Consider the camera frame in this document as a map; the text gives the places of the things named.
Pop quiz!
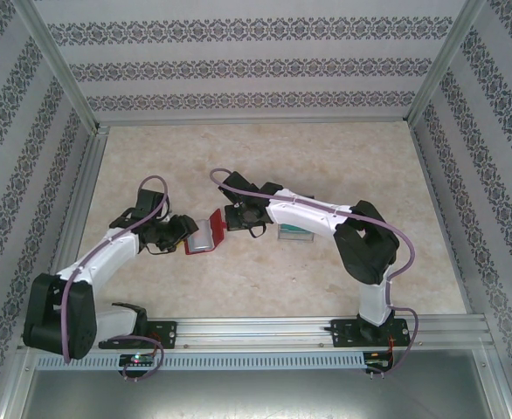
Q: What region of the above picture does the red leather card holder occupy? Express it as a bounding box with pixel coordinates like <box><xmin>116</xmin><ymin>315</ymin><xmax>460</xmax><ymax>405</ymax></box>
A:
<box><xmin>183</xmin><ymin>208</ymin><xmax>232</xmax><ymax>257</ymax></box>

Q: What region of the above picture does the teal credit card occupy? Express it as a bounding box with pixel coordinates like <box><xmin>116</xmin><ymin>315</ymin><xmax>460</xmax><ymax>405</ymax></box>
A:
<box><xmin>280</xmin><ymin>223</ymin><xmax>315</xmax><ymax>236</ymax></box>

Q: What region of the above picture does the clear plastic card box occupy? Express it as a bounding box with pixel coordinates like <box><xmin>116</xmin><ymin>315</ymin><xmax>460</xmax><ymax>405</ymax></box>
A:
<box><xmin>277</xmin><ymin>222</ymin><xmax>316</xmax><ymax>244</ymax></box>

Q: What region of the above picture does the left controller circuit board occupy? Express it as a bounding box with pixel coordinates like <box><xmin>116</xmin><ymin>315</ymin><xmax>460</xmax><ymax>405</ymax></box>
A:
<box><xmin>119</xmin><ymin>353</ymin><xmax>157</xmax><ymax>367</ymax></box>

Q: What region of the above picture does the controller circuit board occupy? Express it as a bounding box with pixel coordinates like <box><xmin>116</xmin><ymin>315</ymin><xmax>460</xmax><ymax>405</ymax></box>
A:
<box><xmin>363</xmin><ymin>357</ymin><xmax>396</xmax><ymax>373</ymax></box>
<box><xmin>119</xmin><ymin>353</ymin><xmax>157</xmax><ymax>367</ymax></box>

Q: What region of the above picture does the grey sheet metal panel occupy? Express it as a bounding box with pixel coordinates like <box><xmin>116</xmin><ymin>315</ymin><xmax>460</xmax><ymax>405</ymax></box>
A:
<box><xmin>17</xmin><ymin>368</ymin><xmax>502</xmax><ymax>419</ymax></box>

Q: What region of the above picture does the right controller circuit board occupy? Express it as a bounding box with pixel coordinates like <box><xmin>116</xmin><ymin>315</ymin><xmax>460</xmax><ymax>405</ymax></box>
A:
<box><xmin>363</xmin><ymin>357</ymin><xmax>396</xmax><ymax>373</ymax></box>

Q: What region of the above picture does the thin black left gripper cable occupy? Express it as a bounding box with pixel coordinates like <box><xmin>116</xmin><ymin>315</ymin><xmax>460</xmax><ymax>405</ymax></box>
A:
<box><xmin>144</xmin><ymin>242</ymin><xmax>183</xmax><ymax>258</ymax></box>

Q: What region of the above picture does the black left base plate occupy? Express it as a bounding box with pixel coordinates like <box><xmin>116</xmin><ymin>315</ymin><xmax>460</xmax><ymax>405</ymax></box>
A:
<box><xmin>98</xmin><ymin>320</ymin><xmax>178</xmax><ymax>350</ymax></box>

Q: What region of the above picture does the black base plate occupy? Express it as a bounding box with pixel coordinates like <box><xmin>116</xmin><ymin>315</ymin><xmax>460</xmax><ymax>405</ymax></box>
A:
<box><xmin>98</xmin><ymin>320</ymin><xmax>178</xmax><ymax>350</ymax></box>
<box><xmin>330</xmin><ymin>317</ymin><xmax>412</xmax><ymax>349</ymax></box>

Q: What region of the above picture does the aluminium side rail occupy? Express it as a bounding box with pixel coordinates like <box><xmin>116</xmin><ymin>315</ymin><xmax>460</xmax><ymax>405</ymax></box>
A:
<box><xmin>45</xmin><ymin>125</ymin><xmax>111</xmax><ymax>280</ymax></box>
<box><xmin>406</xmin><ymin>121</ymin><xmax>488</xmax><ymax>319</ymax></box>

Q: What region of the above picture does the aluminium frame beam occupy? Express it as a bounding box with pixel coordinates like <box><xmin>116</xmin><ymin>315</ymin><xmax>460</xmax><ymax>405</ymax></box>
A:
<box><xmin>92</xmin><ymin>115</ymin><xmax>412</xmax><ymax>128</ymax></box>

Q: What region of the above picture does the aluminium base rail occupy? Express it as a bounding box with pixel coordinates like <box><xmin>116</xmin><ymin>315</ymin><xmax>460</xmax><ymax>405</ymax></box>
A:
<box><xmin>17</xmin><ymin>314</ymin><xmax>497</xmax><ymax>351</ymax></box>

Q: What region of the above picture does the slotted grey cable duct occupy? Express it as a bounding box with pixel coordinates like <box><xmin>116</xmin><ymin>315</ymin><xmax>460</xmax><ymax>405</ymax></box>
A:
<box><xmin>34</xmin><ymin>351</ymin><xmax>367</xmax><ymax>371</ymax></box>

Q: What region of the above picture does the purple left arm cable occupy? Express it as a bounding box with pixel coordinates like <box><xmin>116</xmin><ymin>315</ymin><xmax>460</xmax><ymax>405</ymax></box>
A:
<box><xmin>61</xmin><ymin>175</ymin><xmax>172</xmax><ymax>381</ymax></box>

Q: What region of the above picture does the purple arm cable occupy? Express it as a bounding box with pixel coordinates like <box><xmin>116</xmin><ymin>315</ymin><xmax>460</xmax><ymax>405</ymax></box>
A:
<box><xmin>209</xmin><ymin>168</ymin><xmax>419</xmax><ymax>376</ymax></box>
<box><xmin>61</xmin><ymin>175</ymin><xmax>172</xmax><ymax>381</ymax></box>

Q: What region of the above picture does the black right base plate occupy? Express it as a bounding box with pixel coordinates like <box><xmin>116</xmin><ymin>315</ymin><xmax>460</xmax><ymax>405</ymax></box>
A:
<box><xmin>330</xmin><ymin>317</ymin><xmax>412</xmax><ymax>349</ymax></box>

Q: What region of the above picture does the aluminium frame post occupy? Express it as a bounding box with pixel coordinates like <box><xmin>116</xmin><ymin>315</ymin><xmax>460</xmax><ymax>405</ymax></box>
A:
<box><xmin>14</xmin><ymin>0</ymin><xmax>100</xmax><ymax>134</ymax></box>
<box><xmin>404</xmin><ymin>0</ymin><xmax>488</xmax><ymax>127</ymax></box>
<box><xmin>485</xmin><ymin>348</ymin><xmax>512</xmax><ymax>419</ymax></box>
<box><xmin>0</xmin><ymin>348</ymin><xmax>37</xmax><ymax>419</ymax></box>

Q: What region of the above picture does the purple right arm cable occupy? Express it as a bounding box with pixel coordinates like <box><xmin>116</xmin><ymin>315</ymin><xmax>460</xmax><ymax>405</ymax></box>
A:
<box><xmin>209</xmin><ymin>168</ymin><xmax>419</xmax><ymax>376</ymax></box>

